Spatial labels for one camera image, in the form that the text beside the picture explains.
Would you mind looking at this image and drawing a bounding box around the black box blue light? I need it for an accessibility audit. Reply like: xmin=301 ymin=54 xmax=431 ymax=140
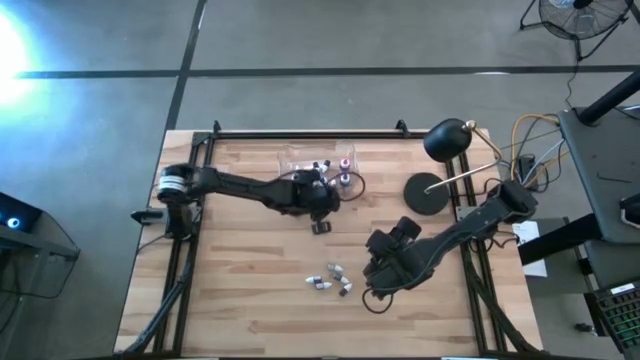
xmin=0 ymin=191 xmax=45 ymax=235

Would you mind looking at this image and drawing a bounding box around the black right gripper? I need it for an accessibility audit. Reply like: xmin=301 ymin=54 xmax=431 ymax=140
xmin=362 ymin=234 xmax=426 ymax=299

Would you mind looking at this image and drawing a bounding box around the dark grey desk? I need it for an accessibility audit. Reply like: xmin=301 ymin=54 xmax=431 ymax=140
xmin=556 ymin=106 xmax=640 ymax=245

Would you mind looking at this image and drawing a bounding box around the white paper sheet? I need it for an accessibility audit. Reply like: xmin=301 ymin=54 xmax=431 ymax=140
xmin=511 ymin=218 xmax=549 ymax=279

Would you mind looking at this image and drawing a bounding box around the black desk leg bar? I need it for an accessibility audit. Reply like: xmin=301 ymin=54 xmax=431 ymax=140
xmin=517 ymin=212 xmax=604 ymax=267

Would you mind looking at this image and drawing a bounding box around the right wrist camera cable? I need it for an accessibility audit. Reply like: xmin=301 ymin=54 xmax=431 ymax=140
xmin=360 ymin=285 xmax=397 ymax=316

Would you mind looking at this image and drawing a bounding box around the black aluminium rig frame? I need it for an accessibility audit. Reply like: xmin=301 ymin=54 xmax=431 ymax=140
xmin=113 ymin=128 xmax=547 ymax=359

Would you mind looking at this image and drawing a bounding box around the black floor fan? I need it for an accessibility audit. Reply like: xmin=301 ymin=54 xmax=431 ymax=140
xmin=518 ymin=0 xmax=634 ymax=63

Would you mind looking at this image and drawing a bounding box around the yellow cable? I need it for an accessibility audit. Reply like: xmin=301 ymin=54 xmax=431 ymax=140
xmin=509 ymin=112 xmax=571 ymax=189

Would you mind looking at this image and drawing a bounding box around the black white desk device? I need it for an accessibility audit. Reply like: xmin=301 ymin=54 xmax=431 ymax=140
xmin=618 ymin=193 xmax=640 ymax=230

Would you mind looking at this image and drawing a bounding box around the backlit keyboard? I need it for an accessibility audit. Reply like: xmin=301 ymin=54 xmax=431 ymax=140
xmin=583 ymin=280 xmax=640 ymax=355

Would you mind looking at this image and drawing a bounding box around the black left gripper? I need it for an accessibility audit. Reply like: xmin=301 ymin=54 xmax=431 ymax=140
xmin=279 ymin=169 xmax=342 ymax=236

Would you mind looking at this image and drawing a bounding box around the clear plastic container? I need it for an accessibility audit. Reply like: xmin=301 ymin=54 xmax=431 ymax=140
xmin=276 ymin=141 xmax=360 ymax=196

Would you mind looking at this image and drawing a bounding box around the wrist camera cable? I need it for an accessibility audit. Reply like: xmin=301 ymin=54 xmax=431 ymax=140
xmin=360 ymin=285 xmax=397 ymax=316
xmin=327 ymin=170 xmax=367 ymax=203

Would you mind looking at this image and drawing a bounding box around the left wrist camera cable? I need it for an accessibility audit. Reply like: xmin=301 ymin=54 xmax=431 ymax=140
xmin=327 ymin=170 xmax=367 ymax=203

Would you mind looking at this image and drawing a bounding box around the black metal pole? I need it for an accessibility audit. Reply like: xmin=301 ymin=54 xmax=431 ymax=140
xmin=578 ymin=68 xmax=640 ymax=126

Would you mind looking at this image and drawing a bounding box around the black power strip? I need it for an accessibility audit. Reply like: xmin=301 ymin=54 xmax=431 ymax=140
xmin=517 ymin=154 xmax=537 ymax=191

